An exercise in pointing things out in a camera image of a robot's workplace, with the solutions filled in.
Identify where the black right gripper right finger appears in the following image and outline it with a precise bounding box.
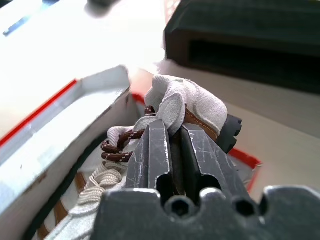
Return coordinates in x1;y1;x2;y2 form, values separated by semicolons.
180;124;252;201

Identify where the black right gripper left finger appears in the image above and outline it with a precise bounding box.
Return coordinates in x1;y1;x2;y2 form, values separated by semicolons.
124;119;174;193

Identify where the white shoe with brown laces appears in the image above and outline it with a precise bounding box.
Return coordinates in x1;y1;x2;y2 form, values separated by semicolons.
100;74;244;163

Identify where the white shoebox with red edges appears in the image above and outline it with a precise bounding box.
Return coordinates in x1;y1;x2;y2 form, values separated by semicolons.
0;64;263;240

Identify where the white shoe with beige laces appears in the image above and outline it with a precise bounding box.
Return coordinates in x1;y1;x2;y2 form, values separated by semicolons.
37;139;135;240

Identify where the black hollow rectangular box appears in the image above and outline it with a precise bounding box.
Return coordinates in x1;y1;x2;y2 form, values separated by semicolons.
162;0;320;96

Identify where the pink perforated basket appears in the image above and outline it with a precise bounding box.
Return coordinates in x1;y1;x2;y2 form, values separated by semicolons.
163;0;181;24

